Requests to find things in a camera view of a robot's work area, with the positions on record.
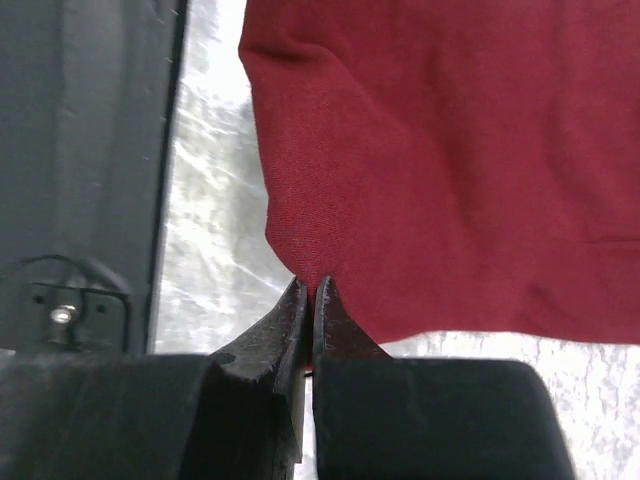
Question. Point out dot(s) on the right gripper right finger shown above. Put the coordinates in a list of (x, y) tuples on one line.
[(381, 417)]

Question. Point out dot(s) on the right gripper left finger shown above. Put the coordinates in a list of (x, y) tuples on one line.
[(237, 413)]

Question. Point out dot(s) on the dark red t shirt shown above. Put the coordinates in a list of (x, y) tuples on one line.
[(455, 165)]

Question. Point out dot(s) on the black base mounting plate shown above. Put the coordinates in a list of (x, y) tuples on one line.
[(88, 91)]

